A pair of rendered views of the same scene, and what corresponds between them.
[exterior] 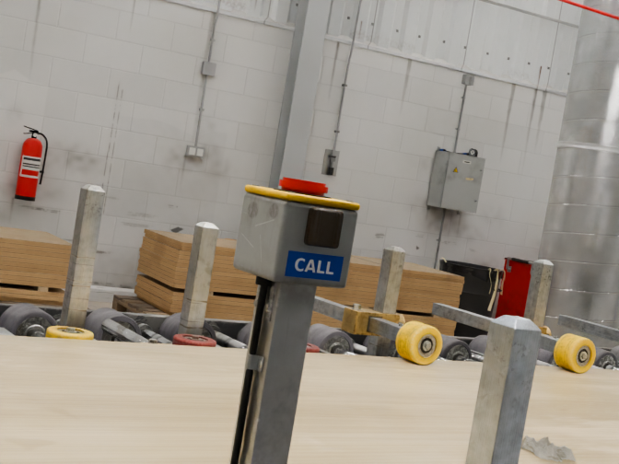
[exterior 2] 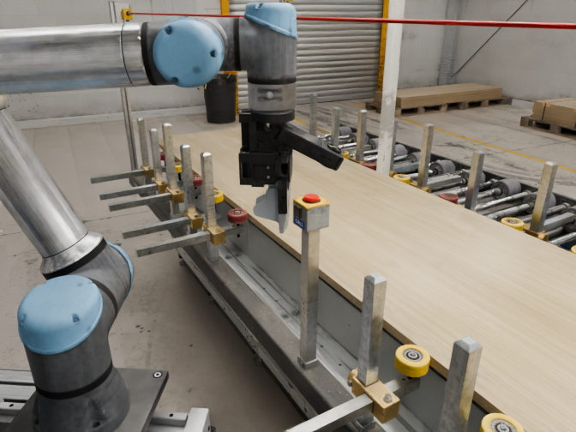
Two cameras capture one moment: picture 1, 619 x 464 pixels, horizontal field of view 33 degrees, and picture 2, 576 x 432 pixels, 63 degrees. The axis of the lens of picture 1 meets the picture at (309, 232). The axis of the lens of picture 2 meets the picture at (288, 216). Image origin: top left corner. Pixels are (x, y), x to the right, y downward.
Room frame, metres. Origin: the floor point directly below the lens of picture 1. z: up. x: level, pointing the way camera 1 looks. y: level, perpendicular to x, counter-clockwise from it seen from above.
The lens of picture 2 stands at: (0.84, -1.10, 1.66)
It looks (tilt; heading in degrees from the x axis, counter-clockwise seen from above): 24 degrees down; 93
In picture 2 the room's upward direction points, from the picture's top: straight up
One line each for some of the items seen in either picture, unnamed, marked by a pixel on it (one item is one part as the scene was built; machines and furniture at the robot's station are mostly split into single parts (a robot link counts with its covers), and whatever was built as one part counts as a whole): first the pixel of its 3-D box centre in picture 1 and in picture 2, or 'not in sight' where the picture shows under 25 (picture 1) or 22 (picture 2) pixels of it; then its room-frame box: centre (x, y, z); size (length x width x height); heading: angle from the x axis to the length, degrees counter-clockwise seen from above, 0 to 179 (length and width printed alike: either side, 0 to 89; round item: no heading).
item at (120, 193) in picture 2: not in sight; (143, 189); (-0.01, 1.18, 0.80); 0.43 x 0.03 x 0.04; 33
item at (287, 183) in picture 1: (302, 191); (311, 199); (0.85, 0.01, 1.22); 0.04 x 0.04 x 0.02
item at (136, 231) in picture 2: not in sight; (173, 224); (0.26, 0.76, 0.80); 0.43 x 0.03 x 0.04; 33
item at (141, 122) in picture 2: not in sight; (145, 159); (-0.09, 1.47, 0.87); 0.03 x 0.03 x 0.48; 33
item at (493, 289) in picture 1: (465, 304); not in sight; (9.06, -1.43, 0.36); 0.58 x 0.56 x 0.72; 28
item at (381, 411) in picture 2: not in sight; (372, 393); (1.00, -0.23, 0.82); 0.13 x 0.06 x 0.05; 123
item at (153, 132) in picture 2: not in sight; (158, 173); (0.04, 1.26, 0.86); 0.03 x 0.03 x 0.48; 33
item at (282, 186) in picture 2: not in sight; (282, 187); (0.80, -0.38, 1.40); 0.05 x 0.02 x 0.09; 88
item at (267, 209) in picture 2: not in sight; (270, 211); (0.78, -0.37, 1.35); 0.06 x 0.03 x 0.09; 178
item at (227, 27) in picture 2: not in sight; (201, 45); (0.68, -0.38, 1.61); 0.11 x 0.11 x 0.08; 5
